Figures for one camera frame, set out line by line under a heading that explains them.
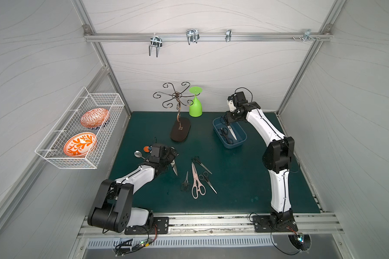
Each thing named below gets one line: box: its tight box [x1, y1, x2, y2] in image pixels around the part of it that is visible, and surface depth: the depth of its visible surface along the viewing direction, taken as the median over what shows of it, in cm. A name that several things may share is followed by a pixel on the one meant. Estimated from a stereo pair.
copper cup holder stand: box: [152, 81, 201, 142], surface depth 94 cm
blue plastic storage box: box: [212, 116, 248, 149], surface depth 106 cm
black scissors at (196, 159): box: [191, 155, 213, 175], surface depth 97 cm
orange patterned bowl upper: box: [79, 107, 110, 129], surface depth 73 cm
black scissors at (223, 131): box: [218, 127, 234, 145], surface depth 109 cm
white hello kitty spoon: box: [133, 150, 146, 160], surface depth 99 cm
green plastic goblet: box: [189, 86, 203, 118], surface depth 94 cm
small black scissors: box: [180, 171, 191, 193], surface depth 88 cm
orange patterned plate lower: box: [63, 131, 98, 158], surface depth 64 cm
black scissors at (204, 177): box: [198, 171, 218, 195], surface depth 90 cm
